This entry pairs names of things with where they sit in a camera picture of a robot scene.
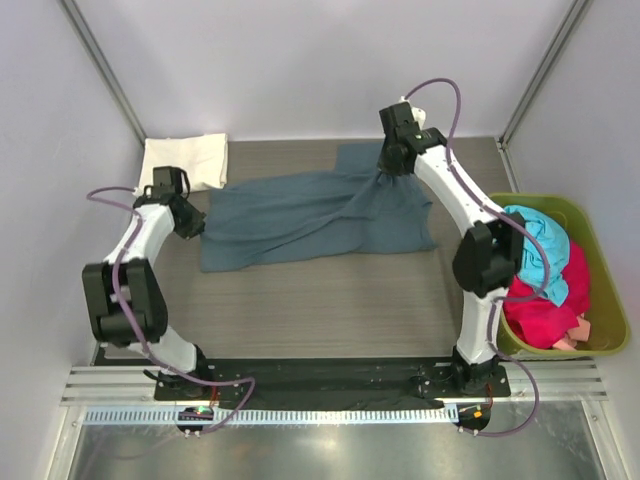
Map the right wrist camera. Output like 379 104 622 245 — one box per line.
399 96 427 130

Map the slate blue t shirt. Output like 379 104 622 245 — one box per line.
200 142 436 273

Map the magenta t shirt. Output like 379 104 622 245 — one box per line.
503 240 591 349

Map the slotted white cable duct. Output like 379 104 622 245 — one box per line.
83 404 458 427

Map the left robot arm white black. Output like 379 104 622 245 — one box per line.
82 186 214 400

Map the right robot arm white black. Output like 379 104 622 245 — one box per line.
378 100 524 396

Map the right aluminium corner post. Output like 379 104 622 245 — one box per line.
497 0 594 149

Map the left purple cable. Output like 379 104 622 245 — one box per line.
85 185 256 434

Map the left aluminium corner post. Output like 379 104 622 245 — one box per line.
58 0 147 145

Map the folded white t shirt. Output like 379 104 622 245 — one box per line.
135 133 228 195

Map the aluminium corner post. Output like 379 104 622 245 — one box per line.
497 0 594 149
58 0 147 145

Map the pink garment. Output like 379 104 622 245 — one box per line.
552 316 591 351

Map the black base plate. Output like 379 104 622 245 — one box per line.
153 355 511 407

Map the cyan t shirt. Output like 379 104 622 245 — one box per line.
502 203 572 306

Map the olive green plastic bin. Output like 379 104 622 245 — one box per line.
491 193 631 359

